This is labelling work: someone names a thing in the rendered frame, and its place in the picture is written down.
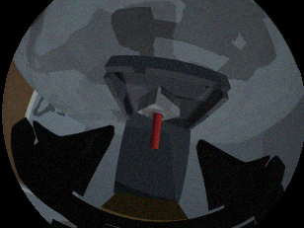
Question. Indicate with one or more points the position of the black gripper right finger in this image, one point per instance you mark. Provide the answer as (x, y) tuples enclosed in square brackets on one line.
[(223, 174)]

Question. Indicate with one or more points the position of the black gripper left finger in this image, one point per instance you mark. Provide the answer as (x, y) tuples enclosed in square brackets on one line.
[(76, 155)]

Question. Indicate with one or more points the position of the red peg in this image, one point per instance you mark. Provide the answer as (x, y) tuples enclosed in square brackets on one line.
[(156, 131)]

